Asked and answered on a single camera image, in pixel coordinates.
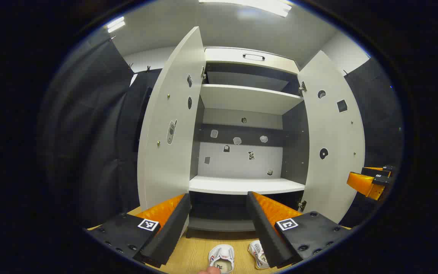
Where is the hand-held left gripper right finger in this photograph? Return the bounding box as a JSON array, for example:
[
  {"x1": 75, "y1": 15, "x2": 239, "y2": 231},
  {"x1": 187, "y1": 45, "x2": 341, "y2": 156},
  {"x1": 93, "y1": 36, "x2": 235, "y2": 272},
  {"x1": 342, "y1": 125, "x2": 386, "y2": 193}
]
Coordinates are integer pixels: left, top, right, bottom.
[{"x1": 246, "y1": 191, "x2": 352, "y2": 269}]

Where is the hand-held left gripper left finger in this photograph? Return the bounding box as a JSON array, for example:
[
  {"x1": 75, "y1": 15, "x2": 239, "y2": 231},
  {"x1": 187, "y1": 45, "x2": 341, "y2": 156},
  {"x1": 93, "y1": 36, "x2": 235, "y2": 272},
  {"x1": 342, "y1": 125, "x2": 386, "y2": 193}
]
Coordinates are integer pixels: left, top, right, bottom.
[{"x1": 86, "y1": 193, "x2": 191, "y2": 269}]

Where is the white canvas shoe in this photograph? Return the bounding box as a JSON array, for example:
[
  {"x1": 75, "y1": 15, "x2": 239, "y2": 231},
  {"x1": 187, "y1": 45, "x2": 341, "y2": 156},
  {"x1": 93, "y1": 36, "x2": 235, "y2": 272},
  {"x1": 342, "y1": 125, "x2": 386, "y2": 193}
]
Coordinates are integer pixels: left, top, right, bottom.
[
  {"x1": 208, "y1": 244, "x2": 235, "y2": 274},
  {"x1": 248, "y1": 240, "x2": 271, "y2": 270}
]

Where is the white shoe cabinet door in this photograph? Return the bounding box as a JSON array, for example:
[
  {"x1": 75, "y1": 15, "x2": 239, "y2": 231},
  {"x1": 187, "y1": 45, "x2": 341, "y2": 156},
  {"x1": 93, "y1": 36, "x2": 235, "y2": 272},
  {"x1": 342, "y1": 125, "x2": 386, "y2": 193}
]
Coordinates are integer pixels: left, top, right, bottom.
[
  {"x1": 137, "y1": 26, "x2": 207, "y2": 229},
  {"x1": 297, "y1": 50, "x2": 366, "y2": 225}
]

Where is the white grey shoe cabinet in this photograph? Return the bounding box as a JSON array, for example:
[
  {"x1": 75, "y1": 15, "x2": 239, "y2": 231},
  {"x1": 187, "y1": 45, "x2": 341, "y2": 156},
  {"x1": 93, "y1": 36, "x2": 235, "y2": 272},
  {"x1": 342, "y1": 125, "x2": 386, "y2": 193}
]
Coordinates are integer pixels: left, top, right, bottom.
[{"x1": 189, "y1": 46, "x2": 307, "y2": 238}]

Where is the black backdrop cloth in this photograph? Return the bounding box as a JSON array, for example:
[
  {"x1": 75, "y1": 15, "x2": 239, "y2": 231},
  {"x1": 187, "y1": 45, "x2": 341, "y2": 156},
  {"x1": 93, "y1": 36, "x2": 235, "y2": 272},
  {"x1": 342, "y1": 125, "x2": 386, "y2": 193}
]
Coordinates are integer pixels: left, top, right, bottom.
[{"x1": 38, "y1": 34, "x2": 406, "y2": 231}]

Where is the large ceiling light panel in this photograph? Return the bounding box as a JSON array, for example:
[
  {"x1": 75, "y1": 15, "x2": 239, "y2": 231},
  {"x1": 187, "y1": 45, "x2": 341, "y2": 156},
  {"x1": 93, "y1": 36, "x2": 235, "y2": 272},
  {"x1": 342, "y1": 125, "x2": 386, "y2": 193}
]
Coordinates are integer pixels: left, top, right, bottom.
[{"x1": 198, "y1": 0, "x2": 292, "y2": 18}]

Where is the small ceiling light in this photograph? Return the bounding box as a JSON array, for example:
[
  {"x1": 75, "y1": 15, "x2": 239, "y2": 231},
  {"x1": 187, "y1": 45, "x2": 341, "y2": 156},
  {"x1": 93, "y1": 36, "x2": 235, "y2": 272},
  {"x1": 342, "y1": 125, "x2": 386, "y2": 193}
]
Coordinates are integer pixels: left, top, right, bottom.
[{"x1": 106, "y1": 16, "x2": 126, "y2": 33}]

